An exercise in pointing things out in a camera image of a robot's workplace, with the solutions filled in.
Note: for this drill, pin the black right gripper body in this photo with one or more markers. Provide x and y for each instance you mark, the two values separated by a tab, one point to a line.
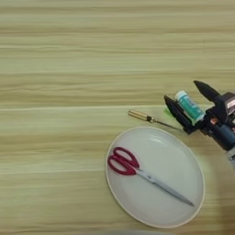
218	131

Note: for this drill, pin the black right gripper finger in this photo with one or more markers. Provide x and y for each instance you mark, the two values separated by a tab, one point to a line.
179	114
206	90

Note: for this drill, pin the teal white glue stick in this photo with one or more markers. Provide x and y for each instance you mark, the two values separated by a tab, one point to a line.
190	106

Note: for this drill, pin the round beige plate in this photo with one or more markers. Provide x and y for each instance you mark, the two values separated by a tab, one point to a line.
159	183

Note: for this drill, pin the black box with white label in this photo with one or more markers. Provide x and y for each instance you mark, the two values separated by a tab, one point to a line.
226	105

